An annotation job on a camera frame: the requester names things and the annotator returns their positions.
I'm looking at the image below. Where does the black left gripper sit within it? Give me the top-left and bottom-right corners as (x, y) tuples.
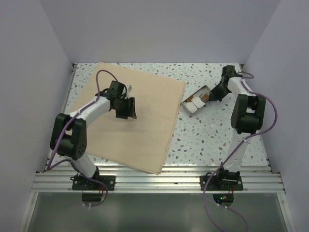
(113, 96), (136, 119)

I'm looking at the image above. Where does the brown indicator tape strip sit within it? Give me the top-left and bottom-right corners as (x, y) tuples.
(200, 94), (209, 102)

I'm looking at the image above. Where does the metal instrument tray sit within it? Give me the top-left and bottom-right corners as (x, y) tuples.
(181, 85), (211, 114)

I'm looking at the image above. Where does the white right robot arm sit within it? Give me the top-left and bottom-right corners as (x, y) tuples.
(209, 65), (266, 173)

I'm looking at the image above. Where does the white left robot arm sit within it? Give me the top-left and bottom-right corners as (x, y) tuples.
(50, 81), (137, 190)

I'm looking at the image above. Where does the beige cloth drape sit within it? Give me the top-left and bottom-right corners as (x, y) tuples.
(65, 62), (186, 174)

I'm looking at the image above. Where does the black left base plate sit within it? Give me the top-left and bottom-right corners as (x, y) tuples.
(70, 175), (116, 191)

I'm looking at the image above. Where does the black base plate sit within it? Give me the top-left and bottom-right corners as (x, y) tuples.
(199, 172), (244, 191)
(70, 175), (116, 191)

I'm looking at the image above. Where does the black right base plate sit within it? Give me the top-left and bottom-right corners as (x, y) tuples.
(199, 172), (244, 191)

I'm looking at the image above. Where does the aluminium rail frame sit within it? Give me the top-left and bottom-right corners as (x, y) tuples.
(19, 63), (296, 232)

